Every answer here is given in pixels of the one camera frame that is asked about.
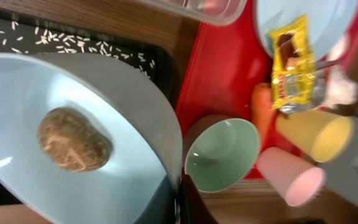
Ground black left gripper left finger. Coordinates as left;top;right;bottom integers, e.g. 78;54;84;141
134;175;177;224

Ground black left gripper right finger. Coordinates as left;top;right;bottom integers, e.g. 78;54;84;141
180;174;218;224

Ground light blue bowl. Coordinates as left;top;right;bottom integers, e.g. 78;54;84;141
0;53;182;223

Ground brown round food piece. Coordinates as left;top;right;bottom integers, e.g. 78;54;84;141
37;108;112;172

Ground yellow plastic cup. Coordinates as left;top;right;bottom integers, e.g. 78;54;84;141
275;110;354;163

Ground yellow snack wrapper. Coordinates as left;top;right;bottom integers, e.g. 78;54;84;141
268;15;316;109

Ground white tissue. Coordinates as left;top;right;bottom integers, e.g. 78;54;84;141
320;34;358;110

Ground pile of white rice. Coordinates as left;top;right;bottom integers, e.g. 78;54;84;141
0;19;157;79

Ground green bowl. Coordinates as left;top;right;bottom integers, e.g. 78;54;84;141
183;114;260;193

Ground pink plastic cup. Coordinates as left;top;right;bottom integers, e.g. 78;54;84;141
256;147;326;207

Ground orange carrot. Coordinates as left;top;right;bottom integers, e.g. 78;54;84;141
250;83;275;147

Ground red tray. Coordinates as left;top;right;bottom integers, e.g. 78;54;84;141
174;0;358;180

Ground black tray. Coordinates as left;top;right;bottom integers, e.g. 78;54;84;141
0;19;174;208

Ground clear plastic bin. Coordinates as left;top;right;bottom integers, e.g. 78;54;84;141
138;0;247;26

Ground light blue plate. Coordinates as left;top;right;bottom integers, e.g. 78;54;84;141
254;0;358;60

